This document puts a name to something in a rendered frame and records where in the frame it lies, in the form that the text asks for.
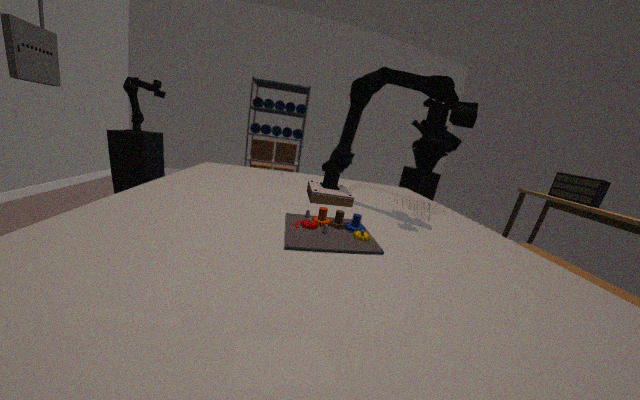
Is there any yellow gear with black stripe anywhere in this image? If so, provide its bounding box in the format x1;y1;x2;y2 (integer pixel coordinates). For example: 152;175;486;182
353;231;370;242

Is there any red gear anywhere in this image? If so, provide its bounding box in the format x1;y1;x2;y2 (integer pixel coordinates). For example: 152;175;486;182
301;219;318;230

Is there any orange gear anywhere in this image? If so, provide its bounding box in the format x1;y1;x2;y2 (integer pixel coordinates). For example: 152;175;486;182
312;207;332;227

